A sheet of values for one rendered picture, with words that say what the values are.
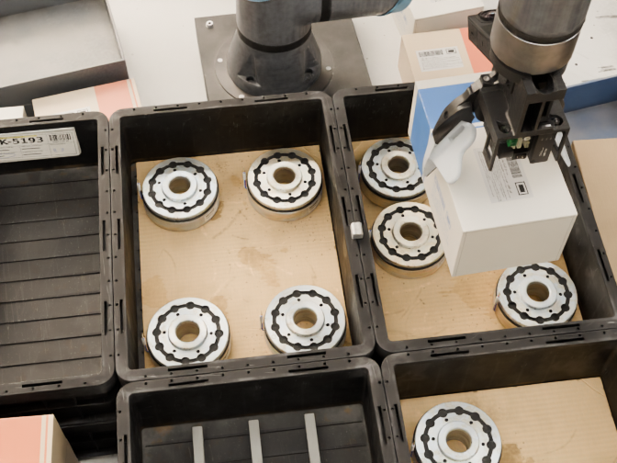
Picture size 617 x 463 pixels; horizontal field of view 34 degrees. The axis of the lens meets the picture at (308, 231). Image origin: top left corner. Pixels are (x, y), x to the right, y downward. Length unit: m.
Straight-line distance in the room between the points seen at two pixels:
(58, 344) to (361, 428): 0.39
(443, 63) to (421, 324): 0.50
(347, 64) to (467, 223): 0.69
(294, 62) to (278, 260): 0.37
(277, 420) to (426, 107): 0.42
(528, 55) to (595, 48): 0.93
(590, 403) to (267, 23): 0.70
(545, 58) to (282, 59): 0.73
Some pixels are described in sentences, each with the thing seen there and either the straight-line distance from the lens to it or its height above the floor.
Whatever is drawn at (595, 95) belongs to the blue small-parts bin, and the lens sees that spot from 1.72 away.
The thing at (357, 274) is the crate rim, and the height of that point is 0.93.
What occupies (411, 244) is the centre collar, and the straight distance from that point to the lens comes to 1.33.
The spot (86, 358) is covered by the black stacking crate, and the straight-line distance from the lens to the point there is 1.31.
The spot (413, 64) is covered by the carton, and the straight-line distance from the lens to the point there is 1.64.
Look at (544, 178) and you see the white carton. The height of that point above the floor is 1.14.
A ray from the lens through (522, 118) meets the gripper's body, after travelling 0.95.
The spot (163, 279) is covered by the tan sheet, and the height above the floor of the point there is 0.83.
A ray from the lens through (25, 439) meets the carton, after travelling 1.18.
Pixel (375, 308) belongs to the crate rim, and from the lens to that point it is 1.21.
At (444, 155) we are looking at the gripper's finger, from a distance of 1.05.
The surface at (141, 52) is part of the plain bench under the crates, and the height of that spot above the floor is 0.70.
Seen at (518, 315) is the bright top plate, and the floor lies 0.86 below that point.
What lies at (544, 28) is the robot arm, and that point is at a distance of 0.88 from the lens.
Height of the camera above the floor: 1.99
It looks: 57 degrees down
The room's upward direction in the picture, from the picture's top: 1 degrees clockwise
